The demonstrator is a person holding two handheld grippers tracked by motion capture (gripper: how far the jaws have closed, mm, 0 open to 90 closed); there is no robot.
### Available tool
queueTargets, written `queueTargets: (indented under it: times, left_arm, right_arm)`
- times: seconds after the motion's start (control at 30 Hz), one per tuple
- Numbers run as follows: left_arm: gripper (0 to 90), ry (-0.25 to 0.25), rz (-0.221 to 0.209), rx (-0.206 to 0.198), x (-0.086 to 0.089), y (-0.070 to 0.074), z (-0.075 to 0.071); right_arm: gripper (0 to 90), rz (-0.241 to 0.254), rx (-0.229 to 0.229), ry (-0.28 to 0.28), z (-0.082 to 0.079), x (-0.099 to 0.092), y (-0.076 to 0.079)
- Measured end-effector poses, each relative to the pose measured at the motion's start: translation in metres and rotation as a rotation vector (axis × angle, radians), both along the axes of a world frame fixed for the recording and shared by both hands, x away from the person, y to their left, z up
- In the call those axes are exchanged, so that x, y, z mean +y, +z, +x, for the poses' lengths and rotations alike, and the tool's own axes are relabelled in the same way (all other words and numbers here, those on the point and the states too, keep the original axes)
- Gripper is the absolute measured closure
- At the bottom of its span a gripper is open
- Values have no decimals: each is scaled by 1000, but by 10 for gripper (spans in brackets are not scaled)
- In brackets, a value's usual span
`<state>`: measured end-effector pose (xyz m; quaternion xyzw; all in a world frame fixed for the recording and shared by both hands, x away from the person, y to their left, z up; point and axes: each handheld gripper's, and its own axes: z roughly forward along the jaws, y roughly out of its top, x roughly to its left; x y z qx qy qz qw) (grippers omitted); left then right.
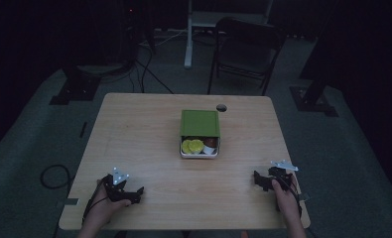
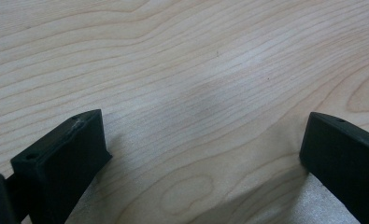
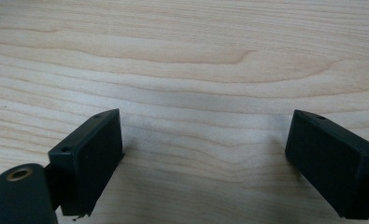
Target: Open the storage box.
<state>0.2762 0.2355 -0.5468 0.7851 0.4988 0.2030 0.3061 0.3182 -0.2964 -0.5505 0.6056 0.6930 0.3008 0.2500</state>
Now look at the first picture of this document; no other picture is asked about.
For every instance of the person's left hand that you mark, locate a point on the person's left hand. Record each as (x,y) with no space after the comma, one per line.
(101,210)

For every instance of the black floor marker strip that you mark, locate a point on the black floor marker strip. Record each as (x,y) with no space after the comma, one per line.
(83,129)

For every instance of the green drawer box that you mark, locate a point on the green drawer box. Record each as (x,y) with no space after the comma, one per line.
(200,123)

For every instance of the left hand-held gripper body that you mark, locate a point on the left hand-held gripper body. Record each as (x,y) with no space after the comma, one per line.
(117,193)

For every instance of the white metal stand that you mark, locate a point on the white metal stand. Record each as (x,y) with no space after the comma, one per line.
(190,39)

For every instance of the black stand base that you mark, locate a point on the black stand base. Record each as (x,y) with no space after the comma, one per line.
(76,87)
(312,99)

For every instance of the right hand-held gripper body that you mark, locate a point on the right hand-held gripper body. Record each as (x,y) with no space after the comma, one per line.
(281,175)

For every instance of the black folding chair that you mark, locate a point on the black folding chair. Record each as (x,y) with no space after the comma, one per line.
(246,49)

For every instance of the person's right hand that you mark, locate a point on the person's right hand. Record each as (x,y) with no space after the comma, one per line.
(287,205)

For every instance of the yellow lidded cup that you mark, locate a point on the yellow lidded cup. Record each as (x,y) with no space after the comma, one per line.
(196,146)
(185,147)

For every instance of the brown round item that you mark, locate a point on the brown round item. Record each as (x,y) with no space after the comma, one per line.
(210,142)

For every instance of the white small cup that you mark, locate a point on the white small cup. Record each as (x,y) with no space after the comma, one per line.
(209,150)

